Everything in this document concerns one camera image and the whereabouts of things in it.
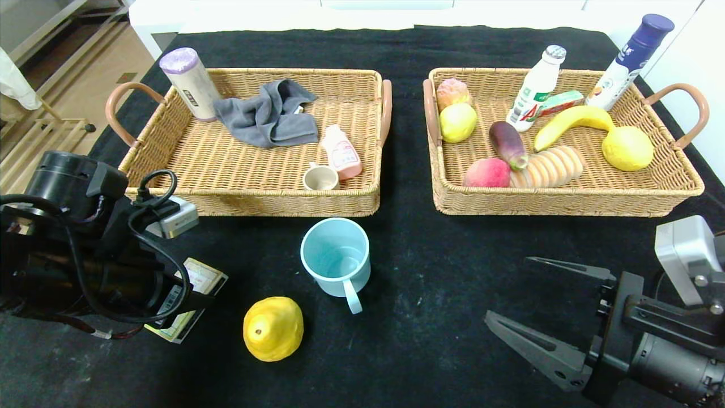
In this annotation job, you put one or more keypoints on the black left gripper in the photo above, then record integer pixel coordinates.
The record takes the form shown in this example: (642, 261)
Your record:
(174, 303)

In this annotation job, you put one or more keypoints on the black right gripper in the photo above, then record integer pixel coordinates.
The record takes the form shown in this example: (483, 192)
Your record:
(610, 328)

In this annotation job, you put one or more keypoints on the yellow green card box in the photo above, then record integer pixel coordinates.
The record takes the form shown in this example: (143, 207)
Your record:
(207, 277)

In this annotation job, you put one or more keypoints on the large yellow lemon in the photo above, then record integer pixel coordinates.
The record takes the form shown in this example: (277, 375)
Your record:
(627, 148)

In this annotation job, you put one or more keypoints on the purple eggplant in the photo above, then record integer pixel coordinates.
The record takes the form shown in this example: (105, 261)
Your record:
(506, 141)

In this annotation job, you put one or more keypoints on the pink plastic bottle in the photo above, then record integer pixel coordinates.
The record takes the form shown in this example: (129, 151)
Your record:
(342, 153)

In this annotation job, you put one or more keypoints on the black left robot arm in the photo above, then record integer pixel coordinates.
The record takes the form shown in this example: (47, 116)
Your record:
(56, 255)

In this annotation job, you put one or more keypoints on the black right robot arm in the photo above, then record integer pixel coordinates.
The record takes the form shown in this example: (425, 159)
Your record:
(679, 371)

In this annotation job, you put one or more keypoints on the yellow pear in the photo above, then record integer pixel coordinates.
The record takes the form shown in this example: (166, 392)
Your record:
(273, 331)

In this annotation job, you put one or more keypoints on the light blue plastic mug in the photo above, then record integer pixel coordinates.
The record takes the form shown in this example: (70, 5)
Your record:
(334, 255)

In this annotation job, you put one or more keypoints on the sliced bread loaf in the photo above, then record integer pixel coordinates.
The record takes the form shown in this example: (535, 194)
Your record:
(546, 168)

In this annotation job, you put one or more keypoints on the small beige cup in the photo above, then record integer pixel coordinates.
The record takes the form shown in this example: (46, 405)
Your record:
(320, 180)

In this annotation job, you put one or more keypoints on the red peach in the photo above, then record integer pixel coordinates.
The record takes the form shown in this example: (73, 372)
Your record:
(487, 174)

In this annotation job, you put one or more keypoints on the black table cloth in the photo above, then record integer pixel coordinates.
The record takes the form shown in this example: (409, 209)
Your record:
(396, 351)

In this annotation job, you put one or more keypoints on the grey cloth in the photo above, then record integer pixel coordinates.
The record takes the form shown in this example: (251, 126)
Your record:
(266, 118)

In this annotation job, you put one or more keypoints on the yellow banana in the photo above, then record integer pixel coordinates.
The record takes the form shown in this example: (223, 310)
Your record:
(572, 119)

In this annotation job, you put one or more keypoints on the white canister with purple lid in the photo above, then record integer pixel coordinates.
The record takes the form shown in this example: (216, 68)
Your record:
(194, 89)

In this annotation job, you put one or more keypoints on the green and red small box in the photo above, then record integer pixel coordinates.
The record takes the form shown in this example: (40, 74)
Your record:
(563, 103)

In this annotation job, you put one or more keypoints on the gold metal rack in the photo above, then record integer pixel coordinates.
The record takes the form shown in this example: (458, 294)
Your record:
(62, 121)

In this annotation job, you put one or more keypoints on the yellow green apple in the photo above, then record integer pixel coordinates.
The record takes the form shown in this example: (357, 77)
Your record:
(457, 123)

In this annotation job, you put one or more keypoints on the white milk bottle grey cap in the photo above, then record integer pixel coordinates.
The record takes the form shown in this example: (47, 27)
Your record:
(532, 90)

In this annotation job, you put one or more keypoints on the white bottle with blue cap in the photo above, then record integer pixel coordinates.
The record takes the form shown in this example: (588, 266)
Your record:
(617, 73)

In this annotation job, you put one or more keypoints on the pink orange pastry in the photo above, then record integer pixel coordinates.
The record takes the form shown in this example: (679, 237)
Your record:
(452, 93)

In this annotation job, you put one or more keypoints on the white hanging fabric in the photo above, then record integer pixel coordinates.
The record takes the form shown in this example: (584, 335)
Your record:
(14, 85)

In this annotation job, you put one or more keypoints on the white table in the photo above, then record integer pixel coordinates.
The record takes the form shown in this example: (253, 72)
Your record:
(255, 14)

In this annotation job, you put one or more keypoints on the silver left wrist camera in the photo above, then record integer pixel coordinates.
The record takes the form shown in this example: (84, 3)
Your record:
(178, 218)

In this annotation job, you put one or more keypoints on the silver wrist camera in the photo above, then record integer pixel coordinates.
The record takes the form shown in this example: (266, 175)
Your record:
(178, 218)
(685, 255)

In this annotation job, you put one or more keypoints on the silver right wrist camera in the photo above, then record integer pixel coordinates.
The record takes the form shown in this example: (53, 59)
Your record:
(685, 255)

